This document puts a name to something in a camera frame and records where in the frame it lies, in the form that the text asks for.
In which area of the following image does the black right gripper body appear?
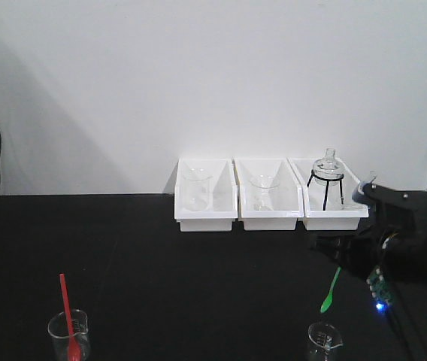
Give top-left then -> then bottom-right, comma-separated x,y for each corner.
307,210 -> 427,290

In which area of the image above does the left white storage bin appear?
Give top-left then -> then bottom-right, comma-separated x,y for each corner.
174,158 -> 238,232

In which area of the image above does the middle white storage bin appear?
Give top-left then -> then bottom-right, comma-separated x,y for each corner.
234,158 -> 304,231

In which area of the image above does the glass beaker in left bin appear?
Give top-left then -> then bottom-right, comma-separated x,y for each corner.
182,168 -> 211,211

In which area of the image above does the right glass beaker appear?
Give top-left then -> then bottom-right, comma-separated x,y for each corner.
306,322 -> 344,361

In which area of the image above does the glass tube in right bin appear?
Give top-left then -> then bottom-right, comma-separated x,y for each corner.
363,171 -> 377,184

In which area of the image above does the black wire tripod stand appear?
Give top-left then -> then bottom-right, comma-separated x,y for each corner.
307,169 -> 345,211

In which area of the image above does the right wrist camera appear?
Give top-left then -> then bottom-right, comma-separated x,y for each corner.
352,182 -> 427,230

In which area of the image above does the white storage bin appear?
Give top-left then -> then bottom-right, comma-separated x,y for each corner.
234,158 -> 304,231
288,158 -> 368,231
174,158 -> 238,232

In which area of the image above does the red plastic spoon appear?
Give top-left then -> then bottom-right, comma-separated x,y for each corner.
59,273 -> 82,361

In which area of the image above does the green plastic spoon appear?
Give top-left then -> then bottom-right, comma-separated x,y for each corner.
319,266 -> 342,314

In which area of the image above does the right white storage bin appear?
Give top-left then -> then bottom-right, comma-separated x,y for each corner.
288,158 -> 368,231

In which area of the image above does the glass funnel in middle bin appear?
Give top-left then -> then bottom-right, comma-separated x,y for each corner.
250,174 -> 280,211

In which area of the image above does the round glass flask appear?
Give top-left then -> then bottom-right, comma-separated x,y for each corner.
312,148 -> 345,184

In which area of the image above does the green circuit board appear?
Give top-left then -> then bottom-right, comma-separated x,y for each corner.
366,265 -> 393,307

